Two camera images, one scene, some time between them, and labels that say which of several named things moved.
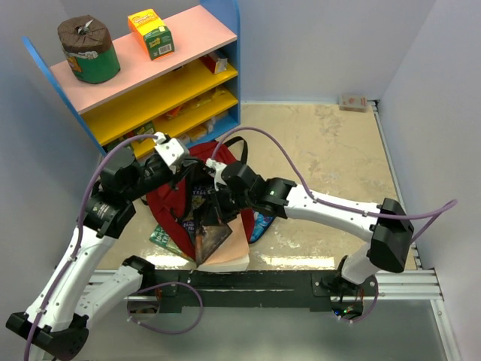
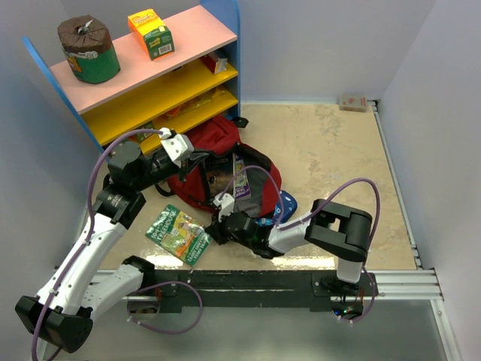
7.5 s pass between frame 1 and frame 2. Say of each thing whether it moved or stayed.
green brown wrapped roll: stayed
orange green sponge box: stayed
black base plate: stayed
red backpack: moved
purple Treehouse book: moved
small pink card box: stayed
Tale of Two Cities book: moved
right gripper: moved
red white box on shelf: stayed
